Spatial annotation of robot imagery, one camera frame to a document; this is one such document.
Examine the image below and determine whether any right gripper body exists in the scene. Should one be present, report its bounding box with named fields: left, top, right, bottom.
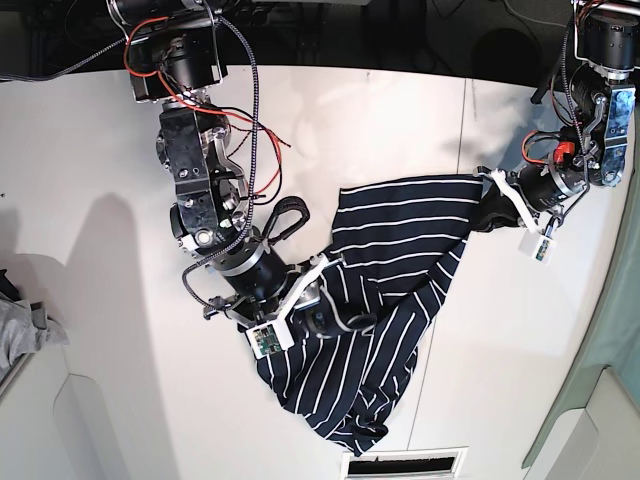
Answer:
left=203, top=252, right=331, bottom=339

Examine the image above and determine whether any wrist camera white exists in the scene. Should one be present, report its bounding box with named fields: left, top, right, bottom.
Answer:
left=245, top=319, right=294, bottom=360
left=518, top=230, right=556, bottom=265

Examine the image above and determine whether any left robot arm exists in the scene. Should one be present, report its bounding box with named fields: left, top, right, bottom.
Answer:
left=473, top=1, right=639, bottom=234

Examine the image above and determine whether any grey clothes pile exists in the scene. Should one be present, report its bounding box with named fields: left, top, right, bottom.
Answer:
left=1, top=269, right=69, bottom=380

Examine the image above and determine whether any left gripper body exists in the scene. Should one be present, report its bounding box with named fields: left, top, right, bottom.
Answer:
left=473, top=167, right=555, bottom=235

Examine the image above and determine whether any navy white striped t-shirt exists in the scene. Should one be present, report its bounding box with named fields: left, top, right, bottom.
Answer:
left=252, top=173, right=521, bottom=457

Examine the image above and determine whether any black round chair base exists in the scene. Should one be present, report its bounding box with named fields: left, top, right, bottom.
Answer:
left=471, top=28, right=543, bottom=86

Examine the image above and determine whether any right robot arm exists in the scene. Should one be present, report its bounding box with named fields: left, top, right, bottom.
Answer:
left=107, top=1, right=376, bottom=344

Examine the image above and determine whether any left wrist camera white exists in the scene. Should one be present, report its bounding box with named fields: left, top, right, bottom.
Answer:
left=518, top=230, right=556, bottom=265

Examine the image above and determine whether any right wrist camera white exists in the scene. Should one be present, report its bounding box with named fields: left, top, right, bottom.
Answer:
left=245, top=319, right=294, bottom=360

